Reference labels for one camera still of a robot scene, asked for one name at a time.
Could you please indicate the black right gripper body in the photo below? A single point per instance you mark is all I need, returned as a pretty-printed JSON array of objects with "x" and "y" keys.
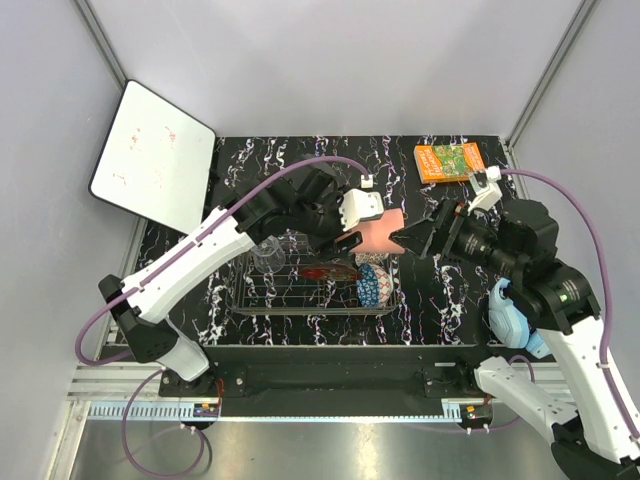
[{"x": 450, "y": 217}]

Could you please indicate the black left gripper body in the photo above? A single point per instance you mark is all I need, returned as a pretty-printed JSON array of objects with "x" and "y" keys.
[{"x": 322, "y": 223}]

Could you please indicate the red floral plate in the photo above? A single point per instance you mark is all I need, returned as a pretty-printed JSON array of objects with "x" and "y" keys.
[{"x": 330, "y": 272}]

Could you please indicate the beige patterned bowl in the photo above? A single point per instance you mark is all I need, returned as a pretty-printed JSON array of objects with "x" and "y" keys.
[{"x": 370, "y": 258}]

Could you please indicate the pink plastic cup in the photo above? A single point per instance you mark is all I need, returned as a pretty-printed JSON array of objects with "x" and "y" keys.
[{"x": 376, "y": 234}]

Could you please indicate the clear drinking glass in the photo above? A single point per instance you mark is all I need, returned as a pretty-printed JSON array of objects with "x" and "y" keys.
[{"x": 268, "y": 256}]

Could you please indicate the wire dish rack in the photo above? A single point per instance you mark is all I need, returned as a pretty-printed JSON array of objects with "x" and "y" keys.
[{"x": 289, "y": 293}]

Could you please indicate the blue patterned bowl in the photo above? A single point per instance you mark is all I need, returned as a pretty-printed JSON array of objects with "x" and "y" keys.
[{"x": 374, "y": 285}]

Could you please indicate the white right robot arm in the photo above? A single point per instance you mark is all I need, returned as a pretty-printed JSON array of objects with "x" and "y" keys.
[{"x": 588, "y": 439}]

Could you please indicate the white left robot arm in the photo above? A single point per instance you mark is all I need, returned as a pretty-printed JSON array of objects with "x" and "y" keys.
[{"x": 320, "y": 196}]

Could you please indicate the orange green book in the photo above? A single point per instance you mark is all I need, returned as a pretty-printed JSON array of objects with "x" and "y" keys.
[{"x": 447, "y": 163}]

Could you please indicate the light blue headphones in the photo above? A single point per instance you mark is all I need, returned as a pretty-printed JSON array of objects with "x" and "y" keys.
[{"x": 510, "y": 326}]

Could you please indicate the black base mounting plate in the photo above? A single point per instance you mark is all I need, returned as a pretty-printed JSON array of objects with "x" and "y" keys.
[{"x": 334, "y": 382}]

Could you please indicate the white board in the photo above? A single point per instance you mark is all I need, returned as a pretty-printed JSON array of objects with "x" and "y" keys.
[{"x": 155, "y": 161}]

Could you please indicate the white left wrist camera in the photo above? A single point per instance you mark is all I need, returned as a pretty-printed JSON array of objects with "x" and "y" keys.
[{"x": 359, "y": 206}]

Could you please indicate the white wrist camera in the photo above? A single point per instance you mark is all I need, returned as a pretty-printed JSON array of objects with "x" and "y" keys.
[
  {"x": 359, "y": 206},
  {"x": 486, "y": 189}
]

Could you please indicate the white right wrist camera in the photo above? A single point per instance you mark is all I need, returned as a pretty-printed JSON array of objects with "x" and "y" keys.
[{"x": 486, "y": 189}]

